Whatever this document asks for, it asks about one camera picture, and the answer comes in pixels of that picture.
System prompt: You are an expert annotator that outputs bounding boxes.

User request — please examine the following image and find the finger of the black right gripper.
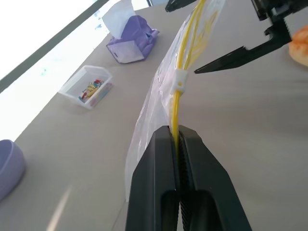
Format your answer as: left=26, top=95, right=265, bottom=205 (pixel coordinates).
left=165, top=0, right=201, bottom=13
left=194, top=18, right=294, bottom=74

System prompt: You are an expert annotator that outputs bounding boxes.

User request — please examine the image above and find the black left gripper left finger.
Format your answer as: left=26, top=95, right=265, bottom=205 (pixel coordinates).
left=125, top=125, right=181, bottom=231

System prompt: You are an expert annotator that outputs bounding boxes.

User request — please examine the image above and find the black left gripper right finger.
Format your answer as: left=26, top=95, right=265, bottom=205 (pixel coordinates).
left=177, top=125, right=253, bottom=231

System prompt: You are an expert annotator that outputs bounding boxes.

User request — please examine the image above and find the clear plastic bag yellow zipper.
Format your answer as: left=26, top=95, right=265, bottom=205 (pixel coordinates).
left=125, top=0, right=226, bottom=202

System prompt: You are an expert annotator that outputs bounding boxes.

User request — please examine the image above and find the orange snack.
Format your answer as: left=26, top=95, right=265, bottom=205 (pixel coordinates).
left=288, top=25, right=308, bottom=64

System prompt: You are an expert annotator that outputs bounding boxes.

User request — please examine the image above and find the purple tissue box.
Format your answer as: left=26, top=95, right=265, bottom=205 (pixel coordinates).
left=106, top=15, right=159, bottom=64

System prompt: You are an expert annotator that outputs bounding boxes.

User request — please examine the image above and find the white tissue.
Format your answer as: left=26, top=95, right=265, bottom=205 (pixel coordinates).
left=101, top=0, right=135, bottom=39

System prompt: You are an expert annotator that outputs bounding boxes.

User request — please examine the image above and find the colourful small items pile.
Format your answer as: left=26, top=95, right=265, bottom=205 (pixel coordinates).
left=77, top=78, right=104, bottom=103

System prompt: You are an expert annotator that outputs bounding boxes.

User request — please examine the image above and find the clear plastic container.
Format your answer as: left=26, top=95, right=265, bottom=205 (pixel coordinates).
left=58, top=65, right=114, bottom=110

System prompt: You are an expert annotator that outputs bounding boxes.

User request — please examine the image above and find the purple bowl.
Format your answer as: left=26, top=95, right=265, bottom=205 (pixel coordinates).
left=0, top=139, right=26, bottom=202

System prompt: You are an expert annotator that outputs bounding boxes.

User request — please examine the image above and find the dark window frame bar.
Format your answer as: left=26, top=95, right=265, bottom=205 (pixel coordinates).
left=0, top=0, right=110, bottom=90

